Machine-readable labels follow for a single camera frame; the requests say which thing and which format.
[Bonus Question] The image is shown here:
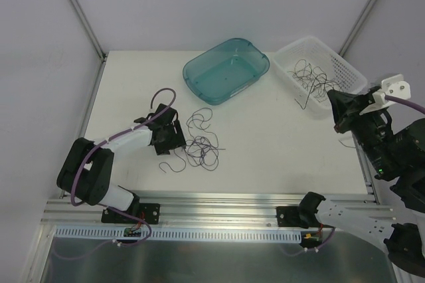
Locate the thin cable bundle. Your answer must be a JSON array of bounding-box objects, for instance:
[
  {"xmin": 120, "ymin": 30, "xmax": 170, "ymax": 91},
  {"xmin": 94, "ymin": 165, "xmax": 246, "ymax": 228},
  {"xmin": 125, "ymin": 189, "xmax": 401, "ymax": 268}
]
[{"xmin": 158, "ymin": 107, "xmax": 226, "ymax": 174}]

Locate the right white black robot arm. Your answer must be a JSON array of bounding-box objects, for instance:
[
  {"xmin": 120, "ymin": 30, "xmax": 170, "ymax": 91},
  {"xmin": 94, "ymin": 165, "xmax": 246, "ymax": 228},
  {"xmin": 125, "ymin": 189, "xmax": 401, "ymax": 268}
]
[{"xmin": 297, "ymin": 87, "xmax": 424, "ymax": 277}]

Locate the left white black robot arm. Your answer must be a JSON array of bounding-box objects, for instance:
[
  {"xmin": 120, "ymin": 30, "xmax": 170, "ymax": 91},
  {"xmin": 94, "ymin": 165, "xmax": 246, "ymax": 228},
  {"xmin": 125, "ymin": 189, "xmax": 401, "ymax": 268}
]
[{"xmin": 56, "ymin": 104, "xmax": 186, "ymax": 223}]

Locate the white perforated plastic basket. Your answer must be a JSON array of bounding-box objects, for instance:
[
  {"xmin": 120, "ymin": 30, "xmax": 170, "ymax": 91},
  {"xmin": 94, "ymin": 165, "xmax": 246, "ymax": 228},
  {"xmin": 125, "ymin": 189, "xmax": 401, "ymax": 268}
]
[{"xmin": 272, "ymin": 36, "xmax": 368, "ymax": 119}]

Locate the teal transparent plastic tub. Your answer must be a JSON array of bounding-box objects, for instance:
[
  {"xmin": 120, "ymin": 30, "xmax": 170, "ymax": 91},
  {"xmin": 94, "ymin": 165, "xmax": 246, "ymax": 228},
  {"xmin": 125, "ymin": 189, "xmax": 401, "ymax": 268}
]
[{"xmin": 183, "ymin": 38, "xmax": 270, "ymax": 106}]

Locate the pile of cables in basket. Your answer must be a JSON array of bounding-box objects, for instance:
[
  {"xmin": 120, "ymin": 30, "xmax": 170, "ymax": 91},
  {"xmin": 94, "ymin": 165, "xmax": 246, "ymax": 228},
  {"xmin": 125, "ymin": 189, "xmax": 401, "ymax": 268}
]
[{"xmin": 286, "ymin": 58, "xmax": 349, "ymax": 111}]

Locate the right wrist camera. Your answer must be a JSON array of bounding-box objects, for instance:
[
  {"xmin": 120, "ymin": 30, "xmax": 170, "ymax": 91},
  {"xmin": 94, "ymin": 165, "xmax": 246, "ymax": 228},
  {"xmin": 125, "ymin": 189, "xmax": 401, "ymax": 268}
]
[{"xmin": 365, "ymin": 74, "xmax": 411, "ymax": 113}]

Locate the aluminium mounting rail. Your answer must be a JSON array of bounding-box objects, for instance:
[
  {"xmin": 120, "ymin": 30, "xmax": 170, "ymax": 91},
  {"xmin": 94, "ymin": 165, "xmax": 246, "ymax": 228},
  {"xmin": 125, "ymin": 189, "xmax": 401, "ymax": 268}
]
[{"xmin": 41, "ymin": 190, "xmax": 398, "ymax": 227}]

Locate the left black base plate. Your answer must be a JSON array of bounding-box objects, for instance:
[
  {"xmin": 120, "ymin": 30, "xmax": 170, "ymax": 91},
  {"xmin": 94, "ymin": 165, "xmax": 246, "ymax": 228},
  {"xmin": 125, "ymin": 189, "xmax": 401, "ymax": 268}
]
[{"xmin": 101, "ymin": 201, "xmax": 161, "ymax": 225}]

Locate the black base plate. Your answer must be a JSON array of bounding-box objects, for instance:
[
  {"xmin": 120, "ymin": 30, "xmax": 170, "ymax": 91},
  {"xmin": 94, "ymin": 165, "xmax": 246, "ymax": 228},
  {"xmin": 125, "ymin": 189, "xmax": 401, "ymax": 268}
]
[
  {"xmin": 101, "ymin": 201, "xmax": 161, "ymax": 225},
  {"xmin": 276, "ymin": 206, "xmax": 320, "ymax": 229}
]

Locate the left aluminium frame post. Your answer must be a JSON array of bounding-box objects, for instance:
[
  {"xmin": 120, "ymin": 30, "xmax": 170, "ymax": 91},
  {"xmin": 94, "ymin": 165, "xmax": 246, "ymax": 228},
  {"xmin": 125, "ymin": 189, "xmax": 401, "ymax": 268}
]
[{"xmin": 68, "ymin": 0, "xmax": 107, "ymax": 61}]

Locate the aluminium frame post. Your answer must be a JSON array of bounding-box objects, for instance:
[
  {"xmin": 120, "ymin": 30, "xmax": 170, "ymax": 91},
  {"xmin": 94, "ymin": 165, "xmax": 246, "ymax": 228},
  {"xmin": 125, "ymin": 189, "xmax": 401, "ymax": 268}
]
[
  {"xmin": 339, "ymin": 0, "xmax": 379, "ymax": 57},
  {"xmin": 68, "ymin": 0, "xmax": 107, "ymax": 61}
]

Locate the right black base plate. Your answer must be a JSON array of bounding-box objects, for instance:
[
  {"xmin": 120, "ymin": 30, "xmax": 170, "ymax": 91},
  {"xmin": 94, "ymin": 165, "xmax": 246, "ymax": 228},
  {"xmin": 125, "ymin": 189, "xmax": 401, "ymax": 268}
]
[{"xmin": 276, "ymin": 206, "xmax": 320, "ymax": 229}]

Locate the right aluminium frame post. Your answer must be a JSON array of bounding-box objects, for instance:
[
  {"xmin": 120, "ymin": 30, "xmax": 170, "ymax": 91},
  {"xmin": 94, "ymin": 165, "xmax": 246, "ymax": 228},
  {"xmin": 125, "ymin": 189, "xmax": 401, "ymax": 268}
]
[{"xmin": 339, "ymin": 0, "xmax": 379, "ymax": 57}]

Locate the white slotted cable duct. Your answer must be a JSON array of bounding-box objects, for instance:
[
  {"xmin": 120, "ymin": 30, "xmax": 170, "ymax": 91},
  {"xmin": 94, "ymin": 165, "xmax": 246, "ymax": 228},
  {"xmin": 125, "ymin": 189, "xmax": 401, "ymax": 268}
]
[{"xmin": 54, "ymin": 226, "xmax": 302, "ymax": 244}]

